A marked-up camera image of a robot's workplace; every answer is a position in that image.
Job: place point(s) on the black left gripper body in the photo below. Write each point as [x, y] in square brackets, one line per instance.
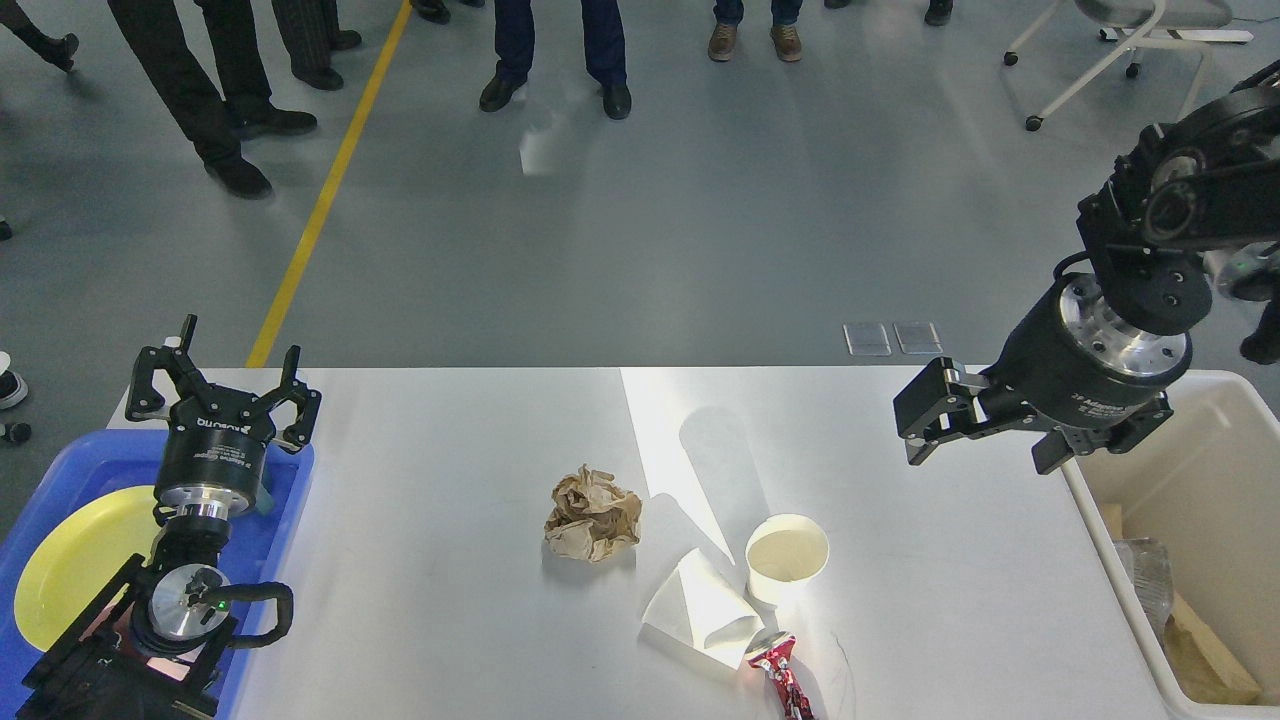
[213, 462]

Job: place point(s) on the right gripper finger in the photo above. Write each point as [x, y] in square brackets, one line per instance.
[945, 402]
[1061, 442]

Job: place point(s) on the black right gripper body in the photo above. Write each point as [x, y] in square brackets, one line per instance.
[1073, 359]

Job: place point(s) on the yellow plastic plate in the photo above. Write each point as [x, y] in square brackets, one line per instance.
[71, 565]

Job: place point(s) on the pink ribbed mug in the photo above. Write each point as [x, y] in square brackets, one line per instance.
[119, 633]

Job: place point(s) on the white paper cup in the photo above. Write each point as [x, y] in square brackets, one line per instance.
[783, 554]

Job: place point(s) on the brown paper bag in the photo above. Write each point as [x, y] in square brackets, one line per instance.
[1206, 670]

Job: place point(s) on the brown paper ball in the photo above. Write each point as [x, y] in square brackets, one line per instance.
[592, 518]

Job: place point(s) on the white paper napkin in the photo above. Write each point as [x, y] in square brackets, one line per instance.
[697, 607]

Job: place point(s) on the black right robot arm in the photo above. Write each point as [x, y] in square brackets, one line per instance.
[1190, 211]

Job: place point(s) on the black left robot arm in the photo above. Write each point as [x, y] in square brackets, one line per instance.
[147, 645]

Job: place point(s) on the grey-blue mug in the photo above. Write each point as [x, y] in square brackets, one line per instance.
[264, 500]

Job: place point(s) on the floor outlet cover pair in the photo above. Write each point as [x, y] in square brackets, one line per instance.
[879, 339]

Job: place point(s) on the blue plastic tray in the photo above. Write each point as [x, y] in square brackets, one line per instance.
[101, 462]

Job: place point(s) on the white plastic bin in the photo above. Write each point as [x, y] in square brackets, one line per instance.
[1206, 484]

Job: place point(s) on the red snack wrapper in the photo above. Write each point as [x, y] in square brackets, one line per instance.
[772, 653]

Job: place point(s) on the white rolling chair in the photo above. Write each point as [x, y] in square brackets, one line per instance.
[1137, 26]

